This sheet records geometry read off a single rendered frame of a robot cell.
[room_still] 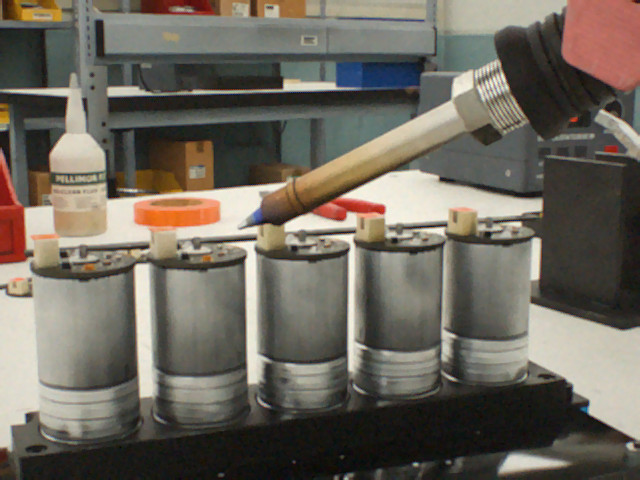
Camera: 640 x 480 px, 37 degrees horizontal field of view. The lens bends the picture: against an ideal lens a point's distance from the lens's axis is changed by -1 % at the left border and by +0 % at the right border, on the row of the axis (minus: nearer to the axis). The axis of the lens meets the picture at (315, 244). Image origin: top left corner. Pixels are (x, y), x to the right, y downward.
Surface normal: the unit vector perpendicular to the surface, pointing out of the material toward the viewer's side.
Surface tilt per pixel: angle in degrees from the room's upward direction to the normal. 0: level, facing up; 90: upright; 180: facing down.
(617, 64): 100
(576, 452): 0
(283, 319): 90
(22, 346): 0
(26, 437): 0
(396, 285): 90
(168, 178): 88
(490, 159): 90
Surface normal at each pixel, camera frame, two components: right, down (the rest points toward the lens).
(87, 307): 0.25, 0.18
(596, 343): 0.00, -0.98
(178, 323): -0.27, 0.18
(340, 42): 0.62, 0.15
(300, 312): -0.01, 0.19
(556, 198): -0.84, 0.11
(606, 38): -0.45, 0.33
